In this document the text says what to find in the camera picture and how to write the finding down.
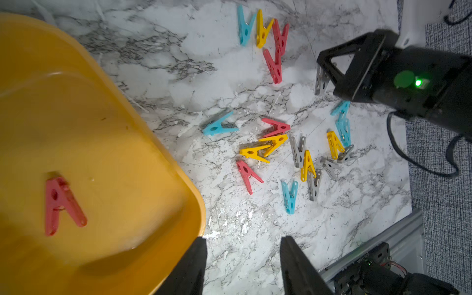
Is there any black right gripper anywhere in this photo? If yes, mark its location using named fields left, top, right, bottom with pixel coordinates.
left=316, top=29, right=472, bottom=137

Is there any grey clothespin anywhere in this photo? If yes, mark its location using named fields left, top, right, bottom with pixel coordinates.
left=320, top=157, right=341, bottom=181
left=315, top=65, right=330, bottom=96
left=307, top=170, right=322, bottom=202
left=336, top=145, right=357, bottom=164
left=290, top=136, right=306, bottom=168

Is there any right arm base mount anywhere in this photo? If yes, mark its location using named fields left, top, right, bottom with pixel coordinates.
left=333, top=242, right=460, bottom=295

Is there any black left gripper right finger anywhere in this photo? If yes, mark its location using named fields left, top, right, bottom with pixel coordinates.
left=280, top=236, right=333, bottom=295

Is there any yellow clothespin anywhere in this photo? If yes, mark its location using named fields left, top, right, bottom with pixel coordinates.
left=326, top=131, right=345, bottom=160
left=239, top=145, right=271, bottom=163
left=256, top=9, right=275, bottom=49
left=259, top=134, right=288, bottom=158
left=301, top=150, right=317, bottom=183

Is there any yellow plastic storage box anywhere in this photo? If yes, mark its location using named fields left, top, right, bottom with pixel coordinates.
left=1, top=13, right=206, bottom=295

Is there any teal clothespin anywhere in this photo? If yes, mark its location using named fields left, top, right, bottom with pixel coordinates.
left=281, top=181, right=299, bottom=215
left=331, top=101, right=350, bottom=120
left=202, top=111, right=239, bottom=136
left=336, top=118, right=351, bottom=148
left=237, top=5, right=256, bottom=47

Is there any red clothespin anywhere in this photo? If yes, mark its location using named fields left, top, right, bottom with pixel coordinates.
left=272, top=19, right=290, bottom=57
left=237, top=160, right=264, bottom=195
left=261, top=118, right=291, bottom=138
left=263, top=49, right=282, bottom=84
left=45, top=177, right=88, bottom=237

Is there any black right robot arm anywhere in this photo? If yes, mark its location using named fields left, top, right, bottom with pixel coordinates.
left=317, top=1, right=472, bottom=138

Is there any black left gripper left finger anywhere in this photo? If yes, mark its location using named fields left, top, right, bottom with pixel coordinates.
left=154, top=237, right=208, bottom=295

